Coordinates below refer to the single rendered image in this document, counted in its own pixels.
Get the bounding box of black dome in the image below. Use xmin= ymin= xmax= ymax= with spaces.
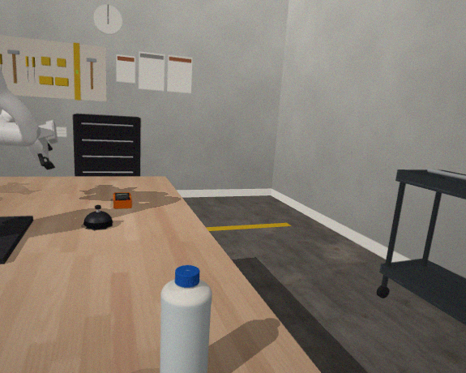
xmin=83 ymin=205 xmax=113 ymax=230

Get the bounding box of white bottle with blue cap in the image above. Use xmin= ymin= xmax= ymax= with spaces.
xmin=160 ymin=265 xmax=212 ymax=373

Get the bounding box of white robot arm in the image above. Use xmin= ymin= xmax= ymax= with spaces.
xmin=0 ymin=67 xmax=58 ymax=147

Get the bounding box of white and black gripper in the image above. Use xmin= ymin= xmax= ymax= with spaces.
xmin=27 ymin=138 xmax=55 ymax=169

